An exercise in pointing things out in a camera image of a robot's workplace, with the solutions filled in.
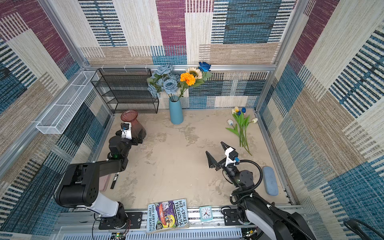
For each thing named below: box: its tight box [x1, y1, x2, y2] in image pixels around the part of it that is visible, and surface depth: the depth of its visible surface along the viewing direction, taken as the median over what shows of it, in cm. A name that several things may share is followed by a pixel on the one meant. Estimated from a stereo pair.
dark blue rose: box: [198, 61, 213, 82], surface depth 85 cm
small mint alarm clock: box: [199, 206, 213, 222], surface depth 76 cm
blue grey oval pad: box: [263, 166, 279, 196], surface depth 82 cm
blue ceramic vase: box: [169, 95, 184, 125], surface depth 104 cm
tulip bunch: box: [225, 106, 258, 156], surface depth 111 cm
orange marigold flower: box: [177, 72, 196, 99], surface depth 79 cm
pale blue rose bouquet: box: [147, 64, 181, 102], surface depth 88 cm
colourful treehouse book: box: [146, 198, 189, 234], surface depth 74 cm
